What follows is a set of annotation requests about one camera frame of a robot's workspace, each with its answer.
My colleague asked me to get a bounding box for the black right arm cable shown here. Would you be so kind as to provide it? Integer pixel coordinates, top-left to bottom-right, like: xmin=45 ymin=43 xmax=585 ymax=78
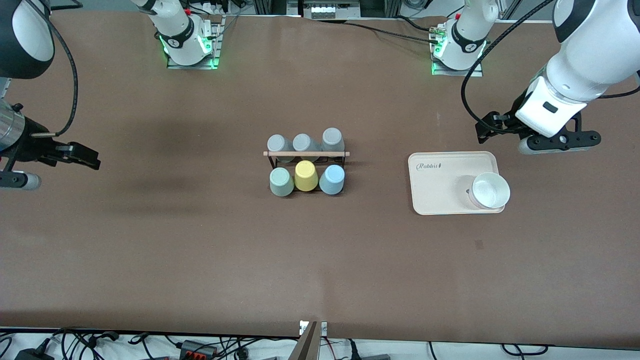
xmin=31 ymin=0 xmax=79 ymax=138

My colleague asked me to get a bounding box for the black power adapter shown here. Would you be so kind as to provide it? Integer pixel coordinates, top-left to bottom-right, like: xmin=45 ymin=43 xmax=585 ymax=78
xmin=14 ymin=348 xmax=55 ymax=360

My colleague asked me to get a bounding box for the beige tray with Rabbit print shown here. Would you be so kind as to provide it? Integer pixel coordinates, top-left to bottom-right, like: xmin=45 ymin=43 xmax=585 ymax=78
xmin=408 ymin=151 xmax=506 ymax=216

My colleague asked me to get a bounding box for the black cable on table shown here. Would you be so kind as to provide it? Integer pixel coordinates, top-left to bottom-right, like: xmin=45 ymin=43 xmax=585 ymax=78
xmin=320 ymin=17 xmax=441 ymax=43

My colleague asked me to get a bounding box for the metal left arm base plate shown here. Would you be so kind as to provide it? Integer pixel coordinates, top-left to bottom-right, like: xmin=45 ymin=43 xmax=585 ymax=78
xmin=431 ymin=22 xmax=484 ymax=77

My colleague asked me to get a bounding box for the light blue plastic cup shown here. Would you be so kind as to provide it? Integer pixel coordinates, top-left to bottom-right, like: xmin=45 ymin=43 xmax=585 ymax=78
xmin=318 ymin=164 xmax=346 ymax=195

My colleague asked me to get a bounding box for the grey orange-lever terminal block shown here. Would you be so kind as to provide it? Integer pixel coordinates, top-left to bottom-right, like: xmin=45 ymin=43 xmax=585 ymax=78
xmin=178 ymin=340 xmax=219 ymax=359

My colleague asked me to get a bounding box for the mint green plastic cup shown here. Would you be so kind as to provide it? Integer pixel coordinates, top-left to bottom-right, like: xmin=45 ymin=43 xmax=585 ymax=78
xmin=269 ymin=167 xmax=296 ymax=197

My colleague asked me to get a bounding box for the white bowl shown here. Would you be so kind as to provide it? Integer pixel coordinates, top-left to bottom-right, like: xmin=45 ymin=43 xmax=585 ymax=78
xmin=468 ymin=171 xmax=511 ymax=210

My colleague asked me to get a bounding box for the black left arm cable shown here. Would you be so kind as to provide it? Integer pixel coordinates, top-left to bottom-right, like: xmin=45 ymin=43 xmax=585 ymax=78
xmin=460 ymin=0 xmax=557 ymax=136

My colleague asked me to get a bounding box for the thin black looped cable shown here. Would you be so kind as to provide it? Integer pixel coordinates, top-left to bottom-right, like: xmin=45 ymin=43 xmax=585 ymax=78
xmin=500 ymin=343 xmax=551 ymax=357

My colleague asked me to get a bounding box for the wooden post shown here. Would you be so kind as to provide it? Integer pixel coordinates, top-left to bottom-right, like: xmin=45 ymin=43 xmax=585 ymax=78
xmin=289 ymin=321 xmax=321 ymax=360

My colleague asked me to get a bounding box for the grey power strip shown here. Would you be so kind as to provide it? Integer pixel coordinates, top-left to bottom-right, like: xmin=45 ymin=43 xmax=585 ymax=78
xmin=303 ymin=1 xmax=362 ymax=20

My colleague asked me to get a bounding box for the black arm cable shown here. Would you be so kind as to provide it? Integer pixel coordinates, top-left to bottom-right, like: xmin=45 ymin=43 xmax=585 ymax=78
xmin=460 ymin=0 xmax=557 ymax=136
xmin=31 ymin=0 xmax=79 ymax=138

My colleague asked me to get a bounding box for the black wire wooden-bar cup rack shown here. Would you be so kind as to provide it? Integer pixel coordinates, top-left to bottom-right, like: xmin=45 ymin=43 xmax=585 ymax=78
xmin=263 ymin=150 xmax=351 ymax=194

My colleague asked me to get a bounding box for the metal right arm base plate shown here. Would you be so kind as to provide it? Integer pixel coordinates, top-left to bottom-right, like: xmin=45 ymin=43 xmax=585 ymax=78
xmin=166 ymin=15 xmax=222 ymax=70

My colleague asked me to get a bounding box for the grey plastic cup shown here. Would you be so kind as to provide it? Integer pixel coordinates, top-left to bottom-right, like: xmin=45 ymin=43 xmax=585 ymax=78
xmin=321 ymin=127 xmax=346 ymax=153
xmin=292 ymin=133 xmax=323 ymax=161
xmin=266 ymin=134 xmax=296 ymax=164

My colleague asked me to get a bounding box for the white label bracket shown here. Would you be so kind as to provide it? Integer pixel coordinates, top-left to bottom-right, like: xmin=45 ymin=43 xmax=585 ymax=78
xmin=299 ymin=320 xmax=328 ymax=337

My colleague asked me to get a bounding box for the yellow plastic cup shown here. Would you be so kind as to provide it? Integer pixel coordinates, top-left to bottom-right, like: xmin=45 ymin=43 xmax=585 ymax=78
xmin=294 ymin=160 xmax=320 ymax=192

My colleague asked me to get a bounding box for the black cable tangle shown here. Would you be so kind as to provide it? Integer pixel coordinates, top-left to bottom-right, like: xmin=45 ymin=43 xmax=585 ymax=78
xmin=0 ymin=327 xmax=176 ymax=360

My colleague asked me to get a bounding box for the brown table cover mat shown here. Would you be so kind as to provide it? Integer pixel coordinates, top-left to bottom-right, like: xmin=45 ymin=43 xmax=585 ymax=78
xmin=0 ymin=12 xmax=640 ymax=347

